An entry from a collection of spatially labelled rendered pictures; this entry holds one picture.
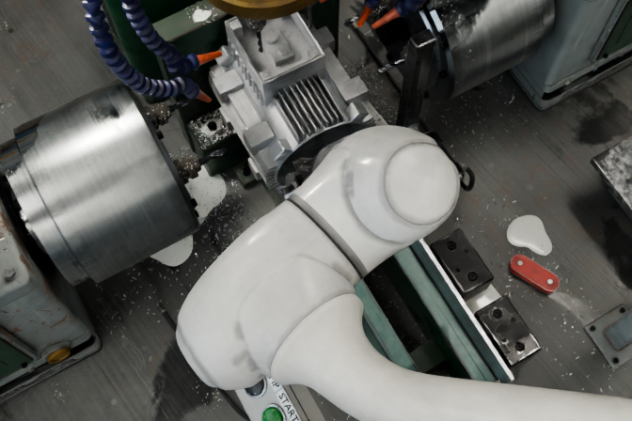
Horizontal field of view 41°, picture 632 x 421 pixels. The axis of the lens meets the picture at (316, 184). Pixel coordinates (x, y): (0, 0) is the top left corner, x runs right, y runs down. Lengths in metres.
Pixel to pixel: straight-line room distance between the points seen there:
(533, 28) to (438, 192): 0.64
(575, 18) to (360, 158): 0.70
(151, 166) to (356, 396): 0.53
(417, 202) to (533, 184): 0.83
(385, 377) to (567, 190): 0.88
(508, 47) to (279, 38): 0.34
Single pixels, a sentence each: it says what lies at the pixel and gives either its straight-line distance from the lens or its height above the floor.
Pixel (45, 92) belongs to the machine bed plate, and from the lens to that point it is 1.64.
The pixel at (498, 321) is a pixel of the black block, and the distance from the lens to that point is 1.35.
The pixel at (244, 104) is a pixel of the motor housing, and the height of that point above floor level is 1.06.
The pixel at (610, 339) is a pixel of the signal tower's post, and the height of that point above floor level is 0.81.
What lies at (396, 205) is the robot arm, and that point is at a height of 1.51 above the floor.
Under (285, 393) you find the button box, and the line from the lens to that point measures 1.08.
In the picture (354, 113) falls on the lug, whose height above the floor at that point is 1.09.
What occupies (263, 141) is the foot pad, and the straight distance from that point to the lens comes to 1.20.
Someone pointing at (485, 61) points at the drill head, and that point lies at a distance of 1.28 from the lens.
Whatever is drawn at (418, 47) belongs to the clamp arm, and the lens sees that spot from 1.07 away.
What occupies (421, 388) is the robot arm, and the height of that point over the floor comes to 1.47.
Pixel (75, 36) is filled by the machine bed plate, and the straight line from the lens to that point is 1.68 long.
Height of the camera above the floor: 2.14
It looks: 66 degrees down
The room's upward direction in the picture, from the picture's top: 2 degrees counter-clockwise
